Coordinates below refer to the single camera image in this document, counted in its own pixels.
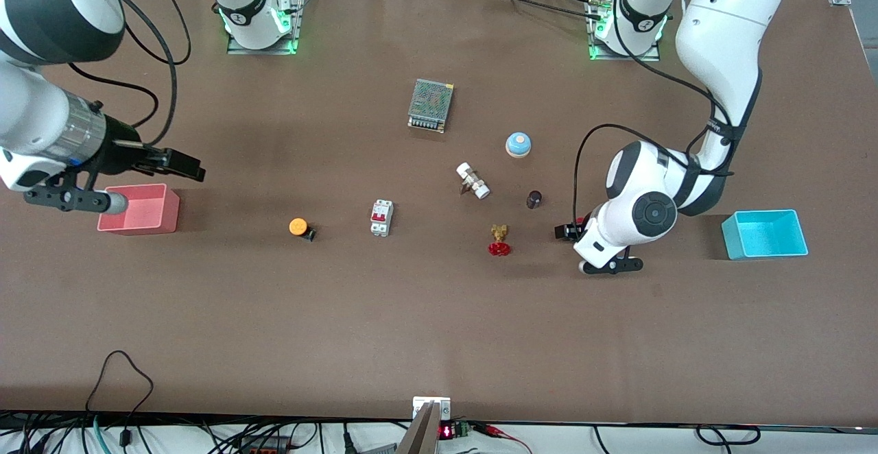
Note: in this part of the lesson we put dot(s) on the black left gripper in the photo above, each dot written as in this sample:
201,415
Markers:
568,232

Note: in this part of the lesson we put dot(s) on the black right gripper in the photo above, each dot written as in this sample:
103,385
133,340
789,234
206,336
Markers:
121,153

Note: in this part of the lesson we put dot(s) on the yellow push button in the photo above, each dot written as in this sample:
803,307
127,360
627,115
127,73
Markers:
298,226

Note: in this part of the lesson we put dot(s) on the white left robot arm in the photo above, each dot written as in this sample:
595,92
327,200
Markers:
720,22

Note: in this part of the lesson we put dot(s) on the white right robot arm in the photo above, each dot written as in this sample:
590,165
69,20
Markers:
27,111

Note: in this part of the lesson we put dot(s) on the dark brown cylindrical knob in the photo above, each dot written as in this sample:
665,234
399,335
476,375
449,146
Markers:
534,199

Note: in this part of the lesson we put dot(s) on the pink plastic bin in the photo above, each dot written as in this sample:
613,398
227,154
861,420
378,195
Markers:
140,210

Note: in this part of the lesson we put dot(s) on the brass valve red handwheel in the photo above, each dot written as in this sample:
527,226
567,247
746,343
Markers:
499,234

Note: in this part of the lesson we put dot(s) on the blue domed bell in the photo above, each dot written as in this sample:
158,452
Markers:
518,144

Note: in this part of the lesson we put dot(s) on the white pipe union fitting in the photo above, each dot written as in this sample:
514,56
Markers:
473,181

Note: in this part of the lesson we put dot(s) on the white red circuit breaker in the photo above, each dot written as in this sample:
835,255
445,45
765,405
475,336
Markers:
382,217

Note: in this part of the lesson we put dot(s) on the metal mesh power supply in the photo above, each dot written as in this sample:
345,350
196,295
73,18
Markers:
431,104

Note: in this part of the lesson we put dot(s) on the teal plastic bin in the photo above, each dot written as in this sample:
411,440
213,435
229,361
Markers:
765,234

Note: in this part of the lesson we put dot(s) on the small red digit display module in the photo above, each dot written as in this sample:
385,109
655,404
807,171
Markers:
456,431

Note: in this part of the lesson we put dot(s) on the grey metal bar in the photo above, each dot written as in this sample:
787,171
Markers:
420,437

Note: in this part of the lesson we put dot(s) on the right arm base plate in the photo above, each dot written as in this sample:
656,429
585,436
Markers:
264,48

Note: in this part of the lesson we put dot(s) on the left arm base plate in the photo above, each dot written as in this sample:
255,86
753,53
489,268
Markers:
624,57

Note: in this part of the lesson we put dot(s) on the white metal bracket plate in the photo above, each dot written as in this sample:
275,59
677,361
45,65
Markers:
439,406

